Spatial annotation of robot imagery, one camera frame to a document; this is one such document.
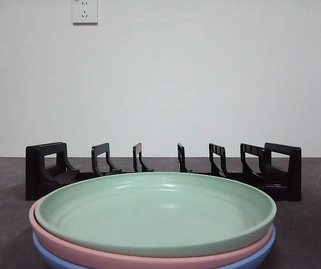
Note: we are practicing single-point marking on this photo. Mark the pink round plate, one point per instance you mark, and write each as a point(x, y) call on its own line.
point(65, 246)

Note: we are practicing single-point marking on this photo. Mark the black plate rack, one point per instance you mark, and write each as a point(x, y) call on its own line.
point(34, 182)

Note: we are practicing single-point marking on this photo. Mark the white wall socket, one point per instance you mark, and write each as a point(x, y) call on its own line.
point(84, 11)

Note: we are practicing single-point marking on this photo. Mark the green round plate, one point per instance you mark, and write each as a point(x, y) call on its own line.
point(149, 213)

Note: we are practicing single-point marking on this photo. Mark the blue round plate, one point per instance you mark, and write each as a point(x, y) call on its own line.
point(62, 263)

